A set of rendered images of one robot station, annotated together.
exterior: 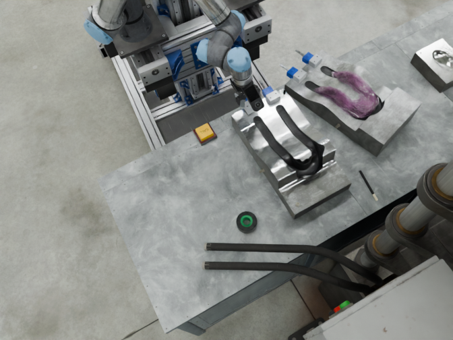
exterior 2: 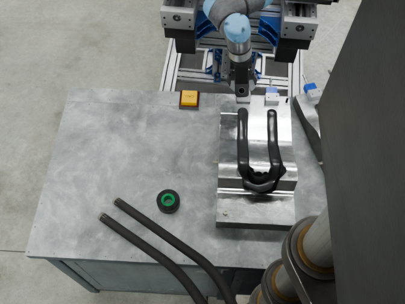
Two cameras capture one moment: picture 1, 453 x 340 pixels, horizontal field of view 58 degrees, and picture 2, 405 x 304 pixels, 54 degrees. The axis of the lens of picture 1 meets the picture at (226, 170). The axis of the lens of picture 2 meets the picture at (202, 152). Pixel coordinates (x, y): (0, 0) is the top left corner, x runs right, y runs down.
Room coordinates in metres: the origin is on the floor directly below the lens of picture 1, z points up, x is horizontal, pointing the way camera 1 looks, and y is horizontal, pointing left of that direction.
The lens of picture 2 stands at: (0.04, -0.35, 2.12)
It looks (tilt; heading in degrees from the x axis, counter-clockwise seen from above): 61 degrees down; 22
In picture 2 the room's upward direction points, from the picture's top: straight up
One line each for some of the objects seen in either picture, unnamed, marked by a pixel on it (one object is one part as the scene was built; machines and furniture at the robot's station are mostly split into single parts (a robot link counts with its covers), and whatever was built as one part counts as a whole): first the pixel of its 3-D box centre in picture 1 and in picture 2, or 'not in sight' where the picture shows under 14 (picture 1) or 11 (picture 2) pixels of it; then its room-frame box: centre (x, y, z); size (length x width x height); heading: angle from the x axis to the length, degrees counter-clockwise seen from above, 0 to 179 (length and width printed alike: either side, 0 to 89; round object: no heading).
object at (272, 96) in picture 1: (267, 91); (271, 91); (1.02, -0.23, 0.89); 0.13 x 0.05 x 0.05; 19
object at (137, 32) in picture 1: (132, 20); not in sight; (1.36, 0.28, 1.09); 0.15 x 0.15 x 0.10
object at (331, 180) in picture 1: (288, 148); (255, 155); (0.74, -0.27, 0.87); 0.50 x 0.26 x 0.14; 19
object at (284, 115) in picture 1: (289, 138); (260, 145); (0.76, -0.27, 0.92); 0.35 x 0.16 x 0.09; 19
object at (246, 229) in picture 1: (247, 222); (168, 201); (0.49, -0.04, 0.82); 0.08 x 0.08 x 0.04
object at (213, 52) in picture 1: (216, 50); (225, 11); (0.98, -0.04, 1.24); 0.11 x 0.11 x 0.08; 53
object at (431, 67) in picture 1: (441, 65); not in sight; (1.03, -1.02, 0.84); 0.20 x 0.15 x 0.07; 19
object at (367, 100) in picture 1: (349, 91); not in sight; (0.94, -0.57, 0.90); 0.26 x 0.18 x 0.08; 36
